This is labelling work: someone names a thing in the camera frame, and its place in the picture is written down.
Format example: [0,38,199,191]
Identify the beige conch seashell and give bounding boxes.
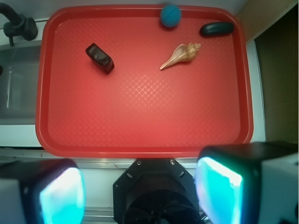
[160,43,201,70]

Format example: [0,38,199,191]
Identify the glossy black box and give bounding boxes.
[85,43,114,74]

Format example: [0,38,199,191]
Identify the black faucet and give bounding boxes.
[0,3,38,47]

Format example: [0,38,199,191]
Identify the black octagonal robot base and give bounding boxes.
[113,159,204,224]

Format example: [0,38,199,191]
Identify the black oval case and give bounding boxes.
[199,22,235,37]

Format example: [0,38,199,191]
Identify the blue textured ball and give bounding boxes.
[160,5,181,28]

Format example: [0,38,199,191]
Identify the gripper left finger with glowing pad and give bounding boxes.
[0,159,85,224]

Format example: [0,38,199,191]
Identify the red plastic tray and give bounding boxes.
[36,5,253,158]

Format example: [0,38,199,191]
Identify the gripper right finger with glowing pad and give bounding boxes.
[194,141,299,224]

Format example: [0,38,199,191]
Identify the grey metal sink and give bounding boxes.
[0,46,41,125]

